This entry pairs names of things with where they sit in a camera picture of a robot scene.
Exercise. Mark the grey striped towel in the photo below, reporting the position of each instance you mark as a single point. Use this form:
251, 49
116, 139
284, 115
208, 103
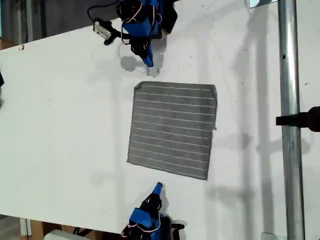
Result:
172, 130

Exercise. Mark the white foam block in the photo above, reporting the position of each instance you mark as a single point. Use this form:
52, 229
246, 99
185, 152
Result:
62, 235

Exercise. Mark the brown cardboard box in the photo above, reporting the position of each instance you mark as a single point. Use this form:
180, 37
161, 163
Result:
82, 230

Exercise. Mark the white table bracket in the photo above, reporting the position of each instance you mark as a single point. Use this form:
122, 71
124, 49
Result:
25, 226

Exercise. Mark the black camera stalk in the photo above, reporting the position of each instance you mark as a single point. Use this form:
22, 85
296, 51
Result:
115, 34

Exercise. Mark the black post clamp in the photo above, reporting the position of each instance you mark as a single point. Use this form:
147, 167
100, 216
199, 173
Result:
300, 120

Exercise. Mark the steel post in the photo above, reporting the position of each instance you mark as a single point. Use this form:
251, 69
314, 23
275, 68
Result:
290, 125

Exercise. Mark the black camera box white label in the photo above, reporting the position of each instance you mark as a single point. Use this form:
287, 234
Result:
102, 30

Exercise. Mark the dark object at table side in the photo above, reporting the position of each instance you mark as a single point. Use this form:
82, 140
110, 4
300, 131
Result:
1, 82

